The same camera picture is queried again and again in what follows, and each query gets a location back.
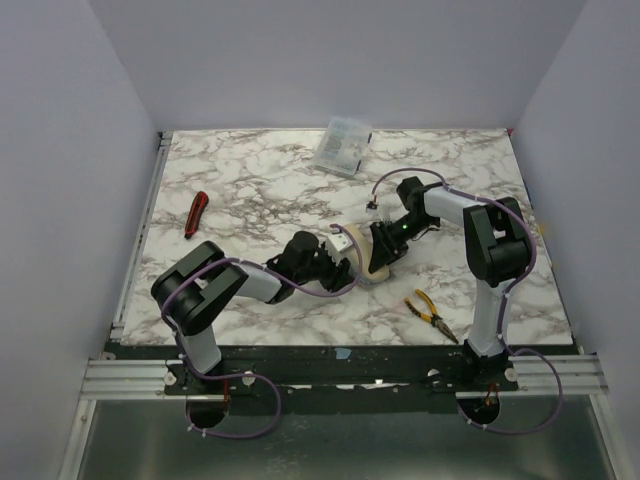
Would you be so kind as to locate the beige umbrella case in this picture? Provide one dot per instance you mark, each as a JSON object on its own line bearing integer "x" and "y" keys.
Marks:
{"x": 359, "y": 253}

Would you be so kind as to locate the yellow handled pliers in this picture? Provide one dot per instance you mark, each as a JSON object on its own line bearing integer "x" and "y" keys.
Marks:
{"x": 431, "y": 316}

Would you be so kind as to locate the red black utility knife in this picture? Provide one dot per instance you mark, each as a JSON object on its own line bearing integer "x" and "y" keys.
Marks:
{"x": 197, "y": 208}

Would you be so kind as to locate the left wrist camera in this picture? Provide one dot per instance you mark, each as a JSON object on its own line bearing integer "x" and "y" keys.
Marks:
{"x": 338, "y": 246}

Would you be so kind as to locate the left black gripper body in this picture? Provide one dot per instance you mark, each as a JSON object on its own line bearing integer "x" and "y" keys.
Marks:
{"x": 338, "y": 275}

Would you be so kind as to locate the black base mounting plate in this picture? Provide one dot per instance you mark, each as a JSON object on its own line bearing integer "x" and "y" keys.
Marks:
{"x": 390, "y": 359}

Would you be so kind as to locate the clear plastic parts box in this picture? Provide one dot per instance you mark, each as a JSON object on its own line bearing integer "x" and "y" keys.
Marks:
{"x": 343, "y": 147}

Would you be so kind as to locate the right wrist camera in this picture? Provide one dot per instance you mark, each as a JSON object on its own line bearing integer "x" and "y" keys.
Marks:
{"x": 379, "y": 212}

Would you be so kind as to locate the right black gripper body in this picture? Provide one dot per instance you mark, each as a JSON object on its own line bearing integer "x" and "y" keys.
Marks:
{"x": 381, "y": 245}

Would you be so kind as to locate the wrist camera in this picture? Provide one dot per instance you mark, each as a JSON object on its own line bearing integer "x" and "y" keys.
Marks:
{"x": 379, "y": 212}
{"x": 338, "y": 246}

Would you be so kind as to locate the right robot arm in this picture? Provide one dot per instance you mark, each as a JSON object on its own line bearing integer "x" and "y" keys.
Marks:
{"x": 499, "y": 247}

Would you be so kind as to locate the aluminium extrusion rail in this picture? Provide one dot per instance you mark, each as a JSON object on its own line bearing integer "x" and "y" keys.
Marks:
{"x": 525, "y": 375}

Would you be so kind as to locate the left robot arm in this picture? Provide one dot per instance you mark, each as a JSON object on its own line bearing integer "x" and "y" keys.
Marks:
{"x": 196, "y": 290}

